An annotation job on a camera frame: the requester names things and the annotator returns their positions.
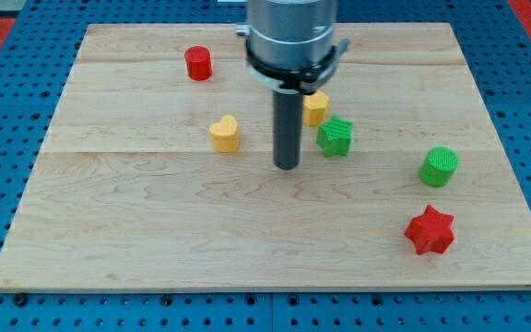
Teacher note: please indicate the yellow pentagon block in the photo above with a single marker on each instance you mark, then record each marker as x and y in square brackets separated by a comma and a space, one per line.
[314, 108]

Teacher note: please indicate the wooden board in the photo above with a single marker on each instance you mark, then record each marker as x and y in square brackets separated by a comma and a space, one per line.
[127, 194]

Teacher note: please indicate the green star block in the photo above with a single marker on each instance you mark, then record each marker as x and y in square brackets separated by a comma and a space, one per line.
[334, 136]

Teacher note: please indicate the green cylinder block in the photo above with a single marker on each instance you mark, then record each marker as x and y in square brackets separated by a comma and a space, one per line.
[438, 167]

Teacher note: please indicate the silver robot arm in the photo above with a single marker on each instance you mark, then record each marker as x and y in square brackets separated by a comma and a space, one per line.
[289, 44]

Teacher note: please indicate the red cylinder block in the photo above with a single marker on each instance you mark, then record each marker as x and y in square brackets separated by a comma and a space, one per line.
[198, 63]

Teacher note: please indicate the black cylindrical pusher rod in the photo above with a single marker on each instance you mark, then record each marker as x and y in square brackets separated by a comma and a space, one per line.
[287, 129]

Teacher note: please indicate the yellow heart block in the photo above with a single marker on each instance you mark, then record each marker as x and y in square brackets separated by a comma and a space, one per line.
[224, 134]

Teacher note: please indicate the red star block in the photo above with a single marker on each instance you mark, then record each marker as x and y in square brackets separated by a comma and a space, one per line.
[431, 231]

